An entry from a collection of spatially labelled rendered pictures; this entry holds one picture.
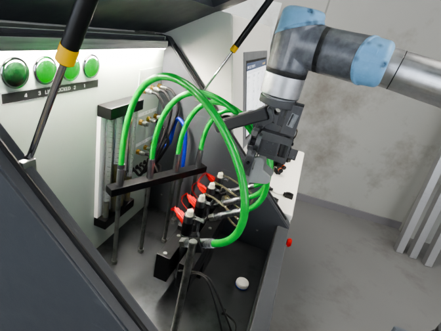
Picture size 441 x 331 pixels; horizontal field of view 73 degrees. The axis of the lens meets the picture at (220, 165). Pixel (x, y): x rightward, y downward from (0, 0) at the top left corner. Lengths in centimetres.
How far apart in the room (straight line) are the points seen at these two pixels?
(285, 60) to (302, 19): 7
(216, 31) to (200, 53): 8
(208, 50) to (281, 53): 47
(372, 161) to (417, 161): 39
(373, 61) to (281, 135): 19
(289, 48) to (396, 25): 254
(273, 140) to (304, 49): 17
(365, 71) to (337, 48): 6
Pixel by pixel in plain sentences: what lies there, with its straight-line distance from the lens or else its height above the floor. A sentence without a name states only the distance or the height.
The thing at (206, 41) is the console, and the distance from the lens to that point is 99.
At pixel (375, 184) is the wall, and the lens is 338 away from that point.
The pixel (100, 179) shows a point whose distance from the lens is 86.
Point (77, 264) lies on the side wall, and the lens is 44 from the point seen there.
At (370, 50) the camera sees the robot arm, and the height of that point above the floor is 153.
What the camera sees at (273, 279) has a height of 95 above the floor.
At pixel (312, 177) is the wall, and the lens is 325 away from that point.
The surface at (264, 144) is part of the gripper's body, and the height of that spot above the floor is 133.
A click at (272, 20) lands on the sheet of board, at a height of 162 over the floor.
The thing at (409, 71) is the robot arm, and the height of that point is 151.
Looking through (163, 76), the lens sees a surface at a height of 141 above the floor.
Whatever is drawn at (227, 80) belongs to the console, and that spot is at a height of 136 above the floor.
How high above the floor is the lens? 152
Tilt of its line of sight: 25 degrees down
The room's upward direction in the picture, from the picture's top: 13 degrees clockwise
